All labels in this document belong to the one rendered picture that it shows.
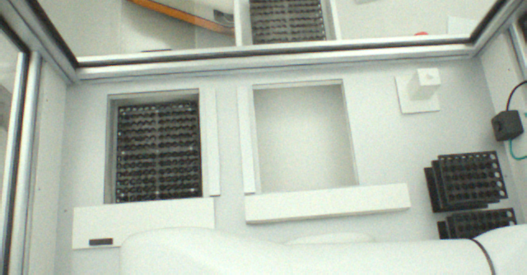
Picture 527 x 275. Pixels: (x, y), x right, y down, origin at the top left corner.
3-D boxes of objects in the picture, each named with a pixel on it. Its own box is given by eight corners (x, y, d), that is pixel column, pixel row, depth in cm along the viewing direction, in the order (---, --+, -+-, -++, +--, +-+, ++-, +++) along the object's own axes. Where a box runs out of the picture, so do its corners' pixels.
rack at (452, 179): (423, 168, 99) (438, 155, 90) (476, 163, 99) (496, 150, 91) (432, 212, 95) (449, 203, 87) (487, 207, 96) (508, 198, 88)
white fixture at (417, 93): (394, 76, 106) (407, 54, 97) (430, 74, 107) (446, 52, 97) (401, 114, 103) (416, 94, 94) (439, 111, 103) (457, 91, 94)
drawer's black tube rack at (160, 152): (124, 117, 113) (118, 106, 107) (198, 112, 114) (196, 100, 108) (123, 210, 105) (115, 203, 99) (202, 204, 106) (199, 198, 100)
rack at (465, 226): (436, 221, 95) (453, 213, 86) (491, 216, 95) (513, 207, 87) (445, 270, 91) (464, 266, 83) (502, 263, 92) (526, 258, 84)
